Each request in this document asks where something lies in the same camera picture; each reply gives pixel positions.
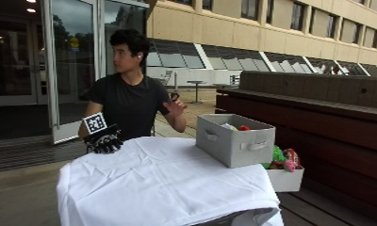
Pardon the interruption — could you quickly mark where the white storage box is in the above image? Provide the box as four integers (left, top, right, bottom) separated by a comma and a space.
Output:
265, 166, 305, 193

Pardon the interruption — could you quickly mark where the dark wooden bench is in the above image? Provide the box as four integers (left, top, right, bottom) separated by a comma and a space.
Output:
214, 71, 377, 222

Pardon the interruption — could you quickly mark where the round pedestal table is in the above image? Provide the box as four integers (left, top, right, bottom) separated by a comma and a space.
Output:
186, 80, 208, 105

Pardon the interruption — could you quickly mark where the the person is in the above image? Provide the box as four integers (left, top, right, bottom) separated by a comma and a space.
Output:
77, 28, 189, 154

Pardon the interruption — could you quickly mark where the white and green toy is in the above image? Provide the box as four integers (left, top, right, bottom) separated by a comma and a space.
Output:
220, 122, 240, 132

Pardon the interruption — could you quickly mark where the glass door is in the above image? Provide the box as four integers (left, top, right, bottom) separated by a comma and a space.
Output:
40, 0, 103, 145

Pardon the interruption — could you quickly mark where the white tablecloth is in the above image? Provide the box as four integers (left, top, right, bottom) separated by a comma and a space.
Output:
56, 136, 285, 226

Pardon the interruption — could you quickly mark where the white marker cube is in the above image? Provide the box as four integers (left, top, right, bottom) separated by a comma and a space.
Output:
81, 112, 109, 136

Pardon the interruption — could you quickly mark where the metal outdoor chair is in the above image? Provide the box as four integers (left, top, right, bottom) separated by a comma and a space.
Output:
160, 69, 176, 87

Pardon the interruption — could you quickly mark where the green soft toy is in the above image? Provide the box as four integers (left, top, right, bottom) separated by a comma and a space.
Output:
261, 145, 289, 170

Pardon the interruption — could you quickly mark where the grey fabric storage bin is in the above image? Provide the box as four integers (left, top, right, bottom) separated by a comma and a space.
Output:
194, 113, 277, 170

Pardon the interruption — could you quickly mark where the red and pink soft toy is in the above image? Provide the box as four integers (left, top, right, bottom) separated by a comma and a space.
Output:
281, 148, 303, 173

